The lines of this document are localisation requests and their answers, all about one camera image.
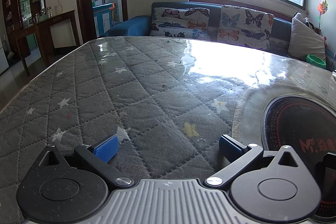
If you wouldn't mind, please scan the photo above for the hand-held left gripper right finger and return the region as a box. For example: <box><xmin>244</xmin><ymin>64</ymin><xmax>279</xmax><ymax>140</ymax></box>
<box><xmin>204</xmin><ymin>134</ymin><xmax>303</xmax><ymax>191</ymax></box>

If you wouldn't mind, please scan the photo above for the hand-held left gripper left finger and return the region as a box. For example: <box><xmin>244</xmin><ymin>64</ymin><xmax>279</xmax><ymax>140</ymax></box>
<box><xmin>37</xmin><ymin>134</ymin><xmax>134</xmax><ymax>189</ymax></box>

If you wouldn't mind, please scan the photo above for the grey quilted star table cover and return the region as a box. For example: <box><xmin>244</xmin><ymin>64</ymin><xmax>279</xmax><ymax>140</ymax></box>
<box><xmin>0</xmin><ymin>36</ymin><xmax>336</xmax><ymax>224</ymax></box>

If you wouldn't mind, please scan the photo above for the black round induction cooker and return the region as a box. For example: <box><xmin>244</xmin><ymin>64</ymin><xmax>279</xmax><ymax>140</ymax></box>
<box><xmin>261</xmin><ymin>95</ymin><xmax>336</xmax><ymax>223</ymax></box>

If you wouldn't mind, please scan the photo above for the square butterfly print cushion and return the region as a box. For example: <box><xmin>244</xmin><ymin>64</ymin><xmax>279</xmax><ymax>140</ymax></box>
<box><xmin>217</xmin><ymin>5</ymin><xmax>275</xmax><ymax>50</ymax></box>

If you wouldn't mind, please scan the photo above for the green bowl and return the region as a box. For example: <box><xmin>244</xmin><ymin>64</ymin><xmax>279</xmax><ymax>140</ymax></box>
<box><xmin>306</xmin><ymin>54</ymin><xmax>327</xmax><ymax>68</ymax></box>

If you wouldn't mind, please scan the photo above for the blue sofa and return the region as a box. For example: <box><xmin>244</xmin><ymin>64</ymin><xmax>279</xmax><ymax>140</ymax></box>
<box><xmin>101</xmin><ymin>2</ymin><xmax>336</xmax><ymax>72</ymax></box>

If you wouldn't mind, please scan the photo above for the grey pillow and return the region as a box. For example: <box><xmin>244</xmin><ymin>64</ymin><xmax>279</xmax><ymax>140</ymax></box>
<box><xmin>288</xmin><ymin>13</ymin><xmax>327</xmax><ymax>64</ymax></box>

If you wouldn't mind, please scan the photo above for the blue and white cabinet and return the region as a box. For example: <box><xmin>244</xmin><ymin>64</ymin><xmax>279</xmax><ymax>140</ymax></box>
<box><xmin>92</xmin><ymin>3</ymin><xmax>115</xmax><ymax>38</ymax></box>

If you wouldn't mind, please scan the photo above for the wide butterfly print cushion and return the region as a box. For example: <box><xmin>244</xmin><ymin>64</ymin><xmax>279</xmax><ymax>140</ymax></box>
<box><xmin>150</xmin><ymin>7</ymin><xmax>212</xmax><ymax>41</ymax></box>

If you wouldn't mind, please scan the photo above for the white fridge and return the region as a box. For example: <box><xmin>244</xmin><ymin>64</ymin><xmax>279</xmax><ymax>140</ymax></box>
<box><xmin>0</xmin><ymin>40</ymin><xmax>9</xmax><ymax>75</ymax></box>

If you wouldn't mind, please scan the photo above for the dark wooden console table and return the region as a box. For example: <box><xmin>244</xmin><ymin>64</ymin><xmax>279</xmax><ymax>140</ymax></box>
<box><xmin>14</xmin><ymin>10</ymin><xmax>81</xmax><ymax>77</ymax></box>

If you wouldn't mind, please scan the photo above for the black and white patterned pillow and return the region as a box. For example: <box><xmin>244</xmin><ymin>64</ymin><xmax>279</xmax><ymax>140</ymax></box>
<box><xmin>302</xmin><ymin>17</ymin><xmax>320</xmax><ymax>31</ymax></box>

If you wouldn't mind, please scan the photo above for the colourful pinwheel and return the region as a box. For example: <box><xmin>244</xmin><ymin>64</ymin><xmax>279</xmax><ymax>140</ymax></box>
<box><xmin>316</xmin><ymin>0</ymin><xmax>330</xmax><ymax>30</ymax></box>

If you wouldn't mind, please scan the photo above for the dark wooden shelf cabinet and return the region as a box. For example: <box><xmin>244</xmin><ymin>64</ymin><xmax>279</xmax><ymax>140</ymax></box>
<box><xmin>1</xmin><ymin>0</ymin><xmax>46</xmax><ymax>56</ymax></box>

